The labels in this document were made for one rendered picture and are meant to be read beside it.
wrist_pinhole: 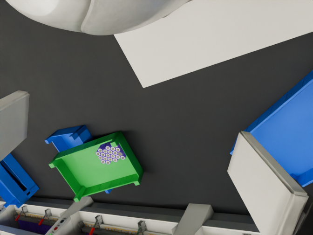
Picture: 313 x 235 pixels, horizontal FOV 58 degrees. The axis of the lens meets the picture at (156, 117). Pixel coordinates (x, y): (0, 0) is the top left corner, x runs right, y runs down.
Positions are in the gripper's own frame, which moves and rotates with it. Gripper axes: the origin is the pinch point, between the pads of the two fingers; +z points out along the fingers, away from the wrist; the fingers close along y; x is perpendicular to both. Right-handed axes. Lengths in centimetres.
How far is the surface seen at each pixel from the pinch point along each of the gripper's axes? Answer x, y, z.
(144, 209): -70, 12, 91
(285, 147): -17, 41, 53
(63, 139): -49, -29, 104
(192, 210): -55, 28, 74
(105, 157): -42, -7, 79
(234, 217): -51, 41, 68
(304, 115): -6, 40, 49
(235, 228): -49, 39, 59
